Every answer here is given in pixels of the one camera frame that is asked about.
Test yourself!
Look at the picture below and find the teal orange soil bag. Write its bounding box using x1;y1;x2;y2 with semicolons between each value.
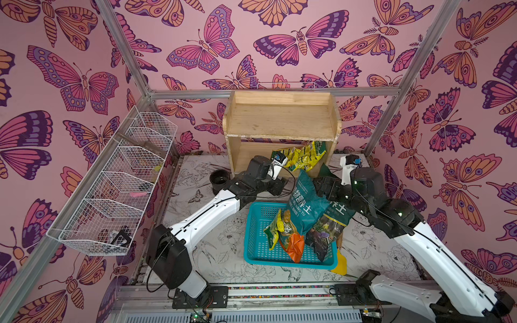
277;170;330;263

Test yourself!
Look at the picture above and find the yellow fertilizer bag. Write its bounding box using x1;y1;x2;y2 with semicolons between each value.
263;209;286;250
271;141;327;172

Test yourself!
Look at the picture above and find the dark green soil bag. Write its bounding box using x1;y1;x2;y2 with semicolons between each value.
305;164;354;262

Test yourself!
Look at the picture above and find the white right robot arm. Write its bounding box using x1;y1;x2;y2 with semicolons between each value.
313;165;515;322

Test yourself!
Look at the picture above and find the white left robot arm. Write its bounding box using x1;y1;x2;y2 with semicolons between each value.
145;156;288;300

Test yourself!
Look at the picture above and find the wooden two-tier shelf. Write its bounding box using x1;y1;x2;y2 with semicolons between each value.
222;90;342;177

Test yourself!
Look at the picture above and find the teal plastic basket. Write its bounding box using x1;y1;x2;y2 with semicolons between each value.
244;202;338;271

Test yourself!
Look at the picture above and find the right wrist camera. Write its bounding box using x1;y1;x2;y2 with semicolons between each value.
340;154;362;186

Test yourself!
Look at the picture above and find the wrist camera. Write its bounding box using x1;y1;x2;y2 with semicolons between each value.
268;153;288;180
340;154;362;186

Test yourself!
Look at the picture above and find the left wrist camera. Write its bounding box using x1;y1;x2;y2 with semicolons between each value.
268;153;288;180

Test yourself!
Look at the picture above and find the aluminium frame post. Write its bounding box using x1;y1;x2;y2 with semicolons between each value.
94;0;152;98

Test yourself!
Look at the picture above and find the white wire basket rack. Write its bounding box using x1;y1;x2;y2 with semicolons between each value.
47;107;178;256

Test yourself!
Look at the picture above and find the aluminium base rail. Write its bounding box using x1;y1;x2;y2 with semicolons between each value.
108;283;426;322

